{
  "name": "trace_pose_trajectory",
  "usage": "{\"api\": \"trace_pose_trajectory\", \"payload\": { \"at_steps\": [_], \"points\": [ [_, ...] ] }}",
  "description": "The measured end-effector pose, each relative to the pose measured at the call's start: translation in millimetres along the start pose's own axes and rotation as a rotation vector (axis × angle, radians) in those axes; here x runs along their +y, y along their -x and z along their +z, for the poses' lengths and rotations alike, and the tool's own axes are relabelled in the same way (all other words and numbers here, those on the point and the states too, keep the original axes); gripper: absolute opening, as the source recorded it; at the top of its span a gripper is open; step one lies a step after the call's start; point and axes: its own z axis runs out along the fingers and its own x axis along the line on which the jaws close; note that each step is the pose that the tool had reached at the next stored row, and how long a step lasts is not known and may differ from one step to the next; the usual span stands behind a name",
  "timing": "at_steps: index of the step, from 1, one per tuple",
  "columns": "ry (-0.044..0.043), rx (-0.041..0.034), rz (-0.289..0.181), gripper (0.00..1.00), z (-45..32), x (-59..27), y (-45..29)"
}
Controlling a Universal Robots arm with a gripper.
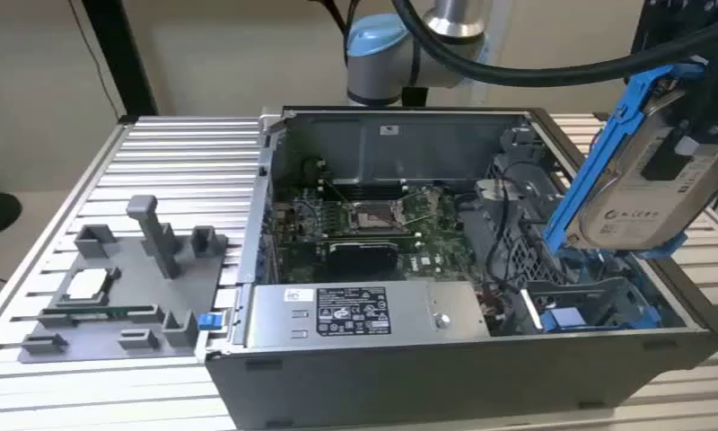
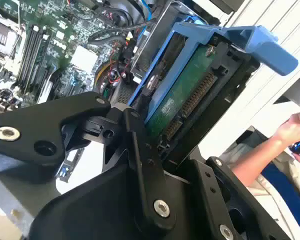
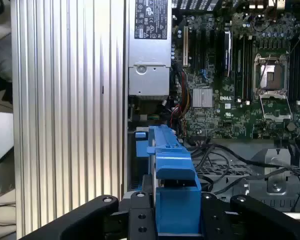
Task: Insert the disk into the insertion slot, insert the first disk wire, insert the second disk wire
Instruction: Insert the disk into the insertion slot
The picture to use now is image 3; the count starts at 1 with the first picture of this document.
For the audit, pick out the silver power supply unit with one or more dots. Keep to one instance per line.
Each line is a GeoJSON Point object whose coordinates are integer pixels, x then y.
{"type": "Point", "coordinates": [148, 50]}

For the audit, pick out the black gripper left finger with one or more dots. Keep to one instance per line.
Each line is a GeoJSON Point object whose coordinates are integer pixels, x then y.
{"type": "Point", "coordinates": [140, 220]}

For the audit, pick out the CPU socket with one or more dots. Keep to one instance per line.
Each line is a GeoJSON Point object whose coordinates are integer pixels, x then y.
{"type": "Point", "coordinates": [275, 75]}

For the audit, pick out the white expansion slot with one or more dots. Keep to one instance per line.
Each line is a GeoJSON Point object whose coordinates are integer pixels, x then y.
{"type": "Point", "coordinates": [185, 47]}

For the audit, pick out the metal socket cover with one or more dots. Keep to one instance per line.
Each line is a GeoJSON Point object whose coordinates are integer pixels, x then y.
{"type": "Point", "coordinates": [277, 117]}

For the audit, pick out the black expansion slot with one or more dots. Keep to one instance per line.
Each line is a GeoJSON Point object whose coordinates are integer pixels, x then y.
{"type": "Point", "coordinates": [193, 50]}
{"type": "Point", "coordinates": [203, 50]}

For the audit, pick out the grey metal disk bay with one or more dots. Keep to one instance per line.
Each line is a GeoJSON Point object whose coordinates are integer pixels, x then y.
{"type": "Point", "coordinates": [142, 129]}

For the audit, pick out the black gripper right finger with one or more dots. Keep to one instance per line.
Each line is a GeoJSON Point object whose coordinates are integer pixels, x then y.
{"type": "Point", "coordinates": [212, 220]}

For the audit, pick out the thin metal locking lever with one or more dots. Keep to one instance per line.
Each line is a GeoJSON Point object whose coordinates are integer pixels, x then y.
{"type": "Point", "coordinates": [263, 72]}

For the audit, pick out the hard disk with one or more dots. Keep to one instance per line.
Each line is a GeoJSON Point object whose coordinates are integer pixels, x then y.
{"type": "Point", "coordinates": [175, 207]}

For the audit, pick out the green Dell motherboard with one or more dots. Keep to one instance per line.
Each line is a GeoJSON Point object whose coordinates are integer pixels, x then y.
{"type": "Point", "coordinates": [215, 117]}

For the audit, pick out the silver finned chipset heatsink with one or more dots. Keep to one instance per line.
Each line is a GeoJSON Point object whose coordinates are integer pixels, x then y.
{"type": "Point", "coordinates": [202, 97]}

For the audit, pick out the white paper sheet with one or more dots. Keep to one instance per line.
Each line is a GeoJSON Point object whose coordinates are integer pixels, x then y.
{"type": "Point", "coordinates": [1, 137]}

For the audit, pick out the grey perforated drive cage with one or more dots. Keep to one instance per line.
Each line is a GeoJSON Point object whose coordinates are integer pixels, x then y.
{"type": "Point", "coordinates": [265, 195]}

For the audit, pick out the silver PC case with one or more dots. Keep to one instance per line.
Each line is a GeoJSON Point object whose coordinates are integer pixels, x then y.
{"type": "Point", "coordinates": [125, 75]}

